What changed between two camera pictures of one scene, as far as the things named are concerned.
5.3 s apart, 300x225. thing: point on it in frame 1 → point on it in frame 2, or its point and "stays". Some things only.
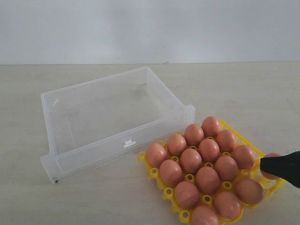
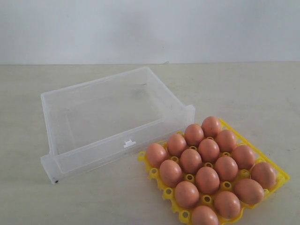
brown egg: [244, 156] stays
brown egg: [268, 175] → [264, 173]
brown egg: [211, 126] stays
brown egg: [193, 134] stays
